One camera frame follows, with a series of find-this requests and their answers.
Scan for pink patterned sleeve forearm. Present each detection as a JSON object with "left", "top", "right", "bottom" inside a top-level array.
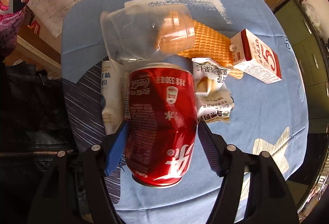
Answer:
[{"left": 0, "top": 8, "right": 25, "bottom": 62}]

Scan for red white milk carton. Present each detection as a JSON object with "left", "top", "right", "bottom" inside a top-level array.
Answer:
[{"left": 230, "top": 29, "right": 282, "bottom": 84}]

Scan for green kitchen cabinets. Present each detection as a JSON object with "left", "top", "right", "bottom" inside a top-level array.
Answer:
[{"left": 274, "top": 0, "right": 328, "bottom": 133}]

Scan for blue star tablecloth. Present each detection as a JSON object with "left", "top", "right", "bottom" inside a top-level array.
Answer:
[{"left": 61, "top": 0, "right": 308, "bottom": 223}]

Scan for clear plastic cup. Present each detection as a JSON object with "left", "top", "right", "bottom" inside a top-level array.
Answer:
[{"left": 100, "top": 4, "right": 195, "bottom": 70}]

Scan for white blue pouch packet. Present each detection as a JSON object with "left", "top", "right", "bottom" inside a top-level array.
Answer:
[{"left": 101, "top": 61, "right": 125, "bottom": 135}]

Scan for crushed red cola can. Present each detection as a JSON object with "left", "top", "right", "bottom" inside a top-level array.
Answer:
[{"left": 124, "top": 63, "right": 197, "bottom": 188}]

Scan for orange knitted dishcloth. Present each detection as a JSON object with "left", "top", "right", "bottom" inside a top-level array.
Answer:
[{"left": 156, "top": 10, "right": 244, "bottom": 80}]

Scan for white snack wrapper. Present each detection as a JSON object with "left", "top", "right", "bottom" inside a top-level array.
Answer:
[{"left": 192, "top": 58, "right": 234, "bottom": 123}]

